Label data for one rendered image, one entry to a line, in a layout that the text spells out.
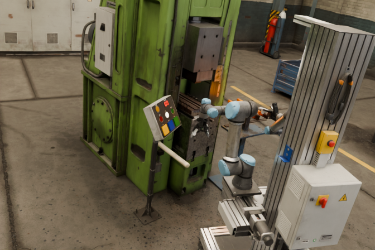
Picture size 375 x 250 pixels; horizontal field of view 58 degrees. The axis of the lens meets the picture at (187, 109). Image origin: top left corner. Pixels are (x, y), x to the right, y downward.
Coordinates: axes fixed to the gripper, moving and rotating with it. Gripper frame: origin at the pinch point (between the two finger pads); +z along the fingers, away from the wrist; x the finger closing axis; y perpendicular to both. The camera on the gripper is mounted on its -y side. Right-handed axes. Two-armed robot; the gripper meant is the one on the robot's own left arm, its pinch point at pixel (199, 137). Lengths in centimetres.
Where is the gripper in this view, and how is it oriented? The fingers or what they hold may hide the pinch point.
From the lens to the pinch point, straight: 281.7
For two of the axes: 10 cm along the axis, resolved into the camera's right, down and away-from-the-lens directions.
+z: -1.3, 9.1, 3.9
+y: 2.5, 4.1, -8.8
